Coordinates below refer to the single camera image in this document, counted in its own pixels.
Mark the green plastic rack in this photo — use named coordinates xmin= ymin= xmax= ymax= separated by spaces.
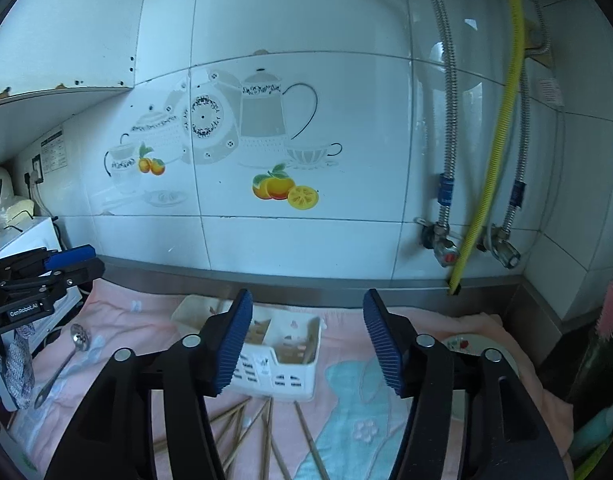
xmin=575 ymin=437 xmax=613 ymax=480

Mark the metal valve with red handle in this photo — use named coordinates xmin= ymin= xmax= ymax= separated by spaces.
xmin=415 ymin=216 xmax=460 ymax=267

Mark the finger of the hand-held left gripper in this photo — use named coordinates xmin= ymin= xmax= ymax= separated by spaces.
xmin=0 ymin=261 xmax=106 ymax=307
xmin=0 ymin=244 xmax=98 ymax=277

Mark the braided metal hose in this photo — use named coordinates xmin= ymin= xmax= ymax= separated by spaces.
xmin=401 ymin=0 xmax=460 ymax=241
xmin=499 ymin=0 xmax=551 ymax=241

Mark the beige plastic object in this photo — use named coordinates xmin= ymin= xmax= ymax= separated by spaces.
xmin=0 ymin=166 xmax=38 ymax=233

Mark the pink towel with teal print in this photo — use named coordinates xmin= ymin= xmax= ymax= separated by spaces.
xmin=6 ymin=277 xmax=575 ymax=480

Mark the pink bristle brush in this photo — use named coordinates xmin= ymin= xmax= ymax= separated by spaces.
xmin=593 ymin=271 xmax=613 ymax=342

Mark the metal slotted spoon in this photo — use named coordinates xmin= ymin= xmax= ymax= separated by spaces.
xmin=34 ymin=323 xmax=92 ymax=409

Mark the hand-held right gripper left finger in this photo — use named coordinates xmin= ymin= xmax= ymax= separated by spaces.
xmin=44 ymin=288 xmax=254 ymax=480

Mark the metal water valve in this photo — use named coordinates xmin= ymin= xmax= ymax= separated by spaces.
xmin=479 ymin=224 xmax=522 ymax=269

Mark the wall instruction label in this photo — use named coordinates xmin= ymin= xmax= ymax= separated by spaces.
xmin=38 ymin=126 xmax=70 ymax=174

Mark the yellow corrugated gas hose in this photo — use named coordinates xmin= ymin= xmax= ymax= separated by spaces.
xmin=449 ymin=0 xmax=525 ymax=297

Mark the small wall sticker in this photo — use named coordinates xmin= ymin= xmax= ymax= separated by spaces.
xmin=539 ymin=77 xmax=563 ymax=107

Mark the white plastic utensil holder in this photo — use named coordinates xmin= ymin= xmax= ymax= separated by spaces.
xmin=170 ymin=294 xmax=323 ymax=403

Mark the white range hood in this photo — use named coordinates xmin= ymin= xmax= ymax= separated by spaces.
xmin=0 ymin=0 xmax=153 ymax=107

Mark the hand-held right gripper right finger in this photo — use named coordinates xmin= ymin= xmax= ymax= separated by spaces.
xmin=363 ymin=288 xmax=573 ymax=480

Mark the wooden chopstick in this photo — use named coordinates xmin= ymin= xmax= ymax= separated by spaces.
xmin=293 ymin=402 xmax=332 ymax=480
xmin=209 ymin=399 xmax=252 ymax=423
xmin=220 ymin=405 xmax=267 ymax=470
xmin=260 ymin=399 xmax=275 ymax=480

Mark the dark green container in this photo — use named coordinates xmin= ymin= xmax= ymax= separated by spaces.
xmin=571 ymin=327 xmax=613 ymax=413

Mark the small white floral plate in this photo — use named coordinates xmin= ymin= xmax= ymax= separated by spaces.
xmin=441 ymin=334 xmax=518 ymax=377

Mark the teal plastic object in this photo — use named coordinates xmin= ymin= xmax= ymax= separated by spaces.
xmin=568 ymin=404 xmax=613 ymax=461

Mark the person's left hand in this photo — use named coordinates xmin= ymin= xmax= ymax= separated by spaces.
xmin=0 ymin=324 xmax=36 ymax=411

